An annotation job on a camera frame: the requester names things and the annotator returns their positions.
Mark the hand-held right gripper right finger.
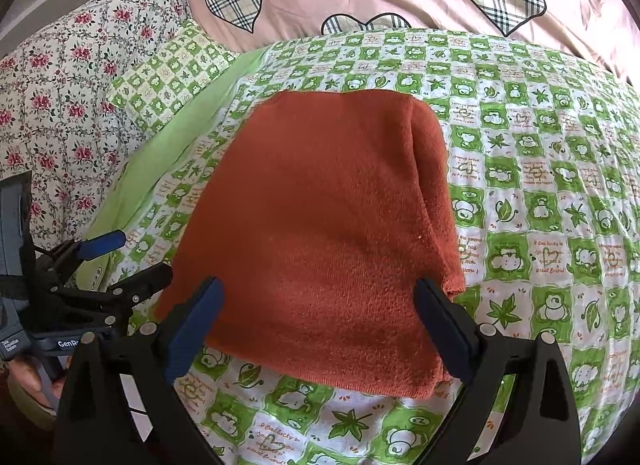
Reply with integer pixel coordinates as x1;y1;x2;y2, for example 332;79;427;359
414;278;584;465

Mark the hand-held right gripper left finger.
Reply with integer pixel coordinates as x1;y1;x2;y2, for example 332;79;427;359
52;276;226;465

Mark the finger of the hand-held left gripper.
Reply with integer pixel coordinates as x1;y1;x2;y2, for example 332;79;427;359
50;262;174;327
36;229;127;292

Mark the orange knit sweater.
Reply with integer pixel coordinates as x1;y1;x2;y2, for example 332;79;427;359
154;89;467;400

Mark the person's left hand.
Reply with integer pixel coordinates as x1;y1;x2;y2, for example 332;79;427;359
7;355;68;408

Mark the floral bedsheet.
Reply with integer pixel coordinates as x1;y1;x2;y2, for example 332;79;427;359
0;0;211;251

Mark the green checked blanket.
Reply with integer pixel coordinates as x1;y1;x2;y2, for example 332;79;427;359
75;29;640;465

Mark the green checked pillow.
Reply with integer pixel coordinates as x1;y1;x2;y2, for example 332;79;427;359
107;20;241;138

